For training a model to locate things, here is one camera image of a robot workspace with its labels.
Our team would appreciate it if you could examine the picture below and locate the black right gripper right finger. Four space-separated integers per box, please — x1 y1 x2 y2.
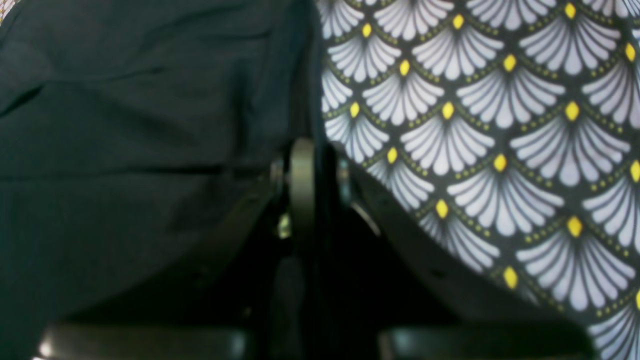
320 146 595 360

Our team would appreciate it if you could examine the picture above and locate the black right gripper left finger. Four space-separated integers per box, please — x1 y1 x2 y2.
38 138 317 360

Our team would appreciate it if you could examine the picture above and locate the dark navy T-shirt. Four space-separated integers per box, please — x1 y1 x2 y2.
0 0 322 360

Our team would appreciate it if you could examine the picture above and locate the fan patterned tablecloth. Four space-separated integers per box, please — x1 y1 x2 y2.
315 0 640 360

